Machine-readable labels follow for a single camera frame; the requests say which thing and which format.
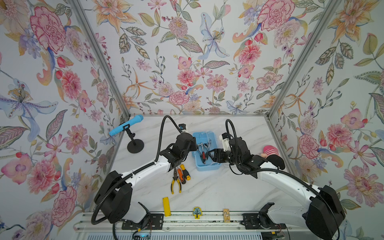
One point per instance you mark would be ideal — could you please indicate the dark red handled pliers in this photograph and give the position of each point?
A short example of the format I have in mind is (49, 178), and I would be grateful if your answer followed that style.
(206, 154)

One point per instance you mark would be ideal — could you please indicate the black microphone stand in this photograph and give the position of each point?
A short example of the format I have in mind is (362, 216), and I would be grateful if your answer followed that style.
(135, 145)

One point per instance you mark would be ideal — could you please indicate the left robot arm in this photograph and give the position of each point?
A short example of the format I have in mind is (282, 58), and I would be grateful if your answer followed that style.
(113, 199)

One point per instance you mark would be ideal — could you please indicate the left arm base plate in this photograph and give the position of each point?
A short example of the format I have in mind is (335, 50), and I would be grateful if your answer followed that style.
(139, 218)

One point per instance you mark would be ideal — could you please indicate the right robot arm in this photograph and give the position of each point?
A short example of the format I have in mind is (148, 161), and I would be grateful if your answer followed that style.
(321, 210)

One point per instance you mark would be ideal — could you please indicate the light blue plastic toolbox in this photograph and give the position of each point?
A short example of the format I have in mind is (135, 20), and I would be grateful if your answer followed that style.
(206, 143)

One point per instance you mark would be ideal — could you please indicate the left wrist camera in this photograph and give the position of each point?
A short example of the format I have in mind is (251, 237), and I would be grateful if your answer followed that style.
(182, 128)

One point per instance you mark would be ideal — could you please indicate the pink striped sock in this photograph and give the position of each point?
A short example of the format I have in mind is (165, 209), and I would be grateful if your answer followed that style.
(269, 151)

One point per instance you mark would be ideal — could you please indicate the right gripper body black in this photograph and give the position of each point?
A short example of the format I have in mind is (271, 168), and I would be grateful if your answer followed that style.
(223, 157)

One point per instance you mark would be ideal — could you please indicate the yellow rectangular block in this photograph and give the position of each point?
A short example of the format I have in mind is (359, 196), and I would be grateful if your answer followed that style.
(166, 205)

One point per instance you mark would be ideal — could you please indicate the orange handled screwdriver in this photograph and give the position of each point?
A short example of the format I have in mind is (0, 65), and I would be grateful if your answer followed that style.
(181, 176)

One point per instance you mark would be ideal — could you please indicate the aluminium front rail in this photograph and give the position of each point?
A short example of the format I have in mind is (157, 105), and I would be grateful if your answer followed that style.
(186, 222)

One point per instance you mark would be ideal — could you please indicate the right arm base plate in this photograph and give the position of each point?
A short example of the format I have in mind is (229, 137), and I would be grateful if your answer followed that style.
(260, 220)

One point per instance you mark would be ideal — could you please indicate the tree sticker badge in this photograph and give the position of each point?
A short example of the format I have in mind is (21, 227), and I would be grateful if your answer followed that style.
(197, 212)

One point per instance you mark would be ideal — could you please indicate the blue toy microphone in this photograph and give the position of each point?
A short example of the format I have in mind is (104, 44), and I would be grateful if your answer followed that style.
(126, 125)

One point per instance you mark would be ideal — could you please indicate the yellow handled pliers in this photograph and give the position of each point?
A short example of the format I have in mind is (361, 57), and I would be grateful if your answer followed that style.
(176, 181)

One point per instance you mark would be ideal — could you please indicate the small wooden tag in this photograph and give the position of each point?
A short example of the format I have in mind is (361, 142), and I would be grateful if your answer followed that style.
(226, 216)

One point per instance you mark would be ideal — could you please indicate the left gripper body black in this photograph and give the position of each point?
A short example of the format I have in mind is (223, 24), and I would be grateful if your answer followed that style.
(192, 146)

